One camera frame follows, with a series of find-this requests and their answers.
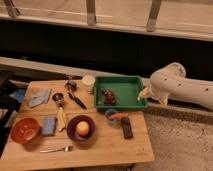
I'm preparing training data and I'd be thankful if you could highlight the metal spoon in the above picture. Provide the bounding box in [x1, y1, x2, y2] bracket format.
[40, 145, 73, 153]

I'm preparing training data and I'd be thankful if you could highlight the green plastic tray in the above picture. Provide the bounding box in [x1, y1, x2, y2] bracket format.
[93, 76, 148, 111]

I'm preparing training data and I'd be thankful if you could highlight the dark purple bowl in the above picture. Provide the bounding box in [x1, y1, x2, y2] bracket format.
[67, 115, 95, 143]

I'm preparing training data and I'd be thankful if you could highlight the red bowl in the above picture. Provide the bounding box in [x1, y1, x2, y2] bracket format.
[10, 118, 40, 144]

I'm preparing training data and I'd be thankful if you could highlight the blue sponge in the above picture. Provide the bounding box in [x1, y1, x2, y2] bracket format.
[41, 116, 56, 136]

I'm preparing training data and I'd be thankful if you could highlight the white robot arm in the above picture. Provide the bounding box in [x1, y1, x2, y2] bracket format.
[138, 62, 213, 110]

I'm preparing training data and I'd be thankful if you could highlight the black chair frame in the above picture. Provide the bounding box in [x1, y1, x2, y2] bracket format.
[0, 70, 20, 156]

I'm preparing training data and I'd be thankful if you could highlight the black handled tool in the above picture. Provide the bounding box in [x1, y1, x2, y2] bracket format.
[65, 80, 86, 109]

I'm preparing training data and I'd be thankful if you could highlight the blue object at left edge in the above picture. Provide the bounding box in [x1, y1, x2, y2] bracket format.
[11, 88, 26, 103]

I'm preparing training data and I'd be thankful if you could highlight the orange round fruit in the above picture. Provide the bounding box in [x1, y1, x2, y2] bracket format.
[76, 121, 90, 136]

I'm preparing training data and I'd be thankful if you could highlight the wooden table board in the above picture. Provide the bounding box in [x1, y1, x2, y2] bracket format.
[0, 82, 154, 171]

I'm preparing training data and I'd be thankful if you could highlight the dark grape bunch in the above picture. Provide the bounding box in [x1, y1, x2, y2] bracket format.
[101, 88, 116, 106]

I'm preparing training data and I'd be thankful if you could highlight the black rectangular block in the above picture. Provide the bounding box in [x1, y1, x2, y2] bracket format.
[121, 117, 133, 139]

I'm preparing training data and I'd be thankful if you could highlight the white cup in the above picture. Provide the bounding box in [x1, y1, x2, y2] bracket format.
[82, 75, 95, 91]

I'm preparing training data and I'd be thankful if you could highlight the small blue bowl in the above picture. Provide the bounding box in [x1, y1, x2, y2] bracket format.
[105, 109, 118, 125]

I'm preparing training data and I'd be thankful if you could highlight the grey folded cloth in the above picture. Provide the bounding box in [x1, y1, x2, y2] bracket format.
[28, 88, 51, 108]

